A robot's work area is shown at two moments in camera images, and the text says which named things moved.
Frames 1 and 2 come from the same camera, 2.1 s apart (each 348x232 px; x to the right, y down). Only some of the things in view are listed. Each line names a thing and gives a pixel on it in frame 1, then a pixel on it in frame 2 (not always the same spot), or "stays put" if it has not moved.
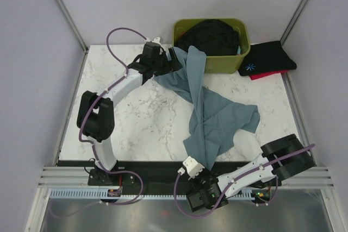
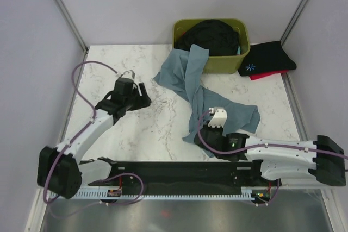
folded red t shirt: x=255 y=76 stays put
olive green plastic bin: x=221 y=64 stays put
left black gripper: x=173 y=66 -> x=144 y=100
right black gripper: x=195 y=180 -> x=219 y=129
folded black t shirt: x=266 y=58 stays put
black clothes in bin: x=215 y=37 stays put
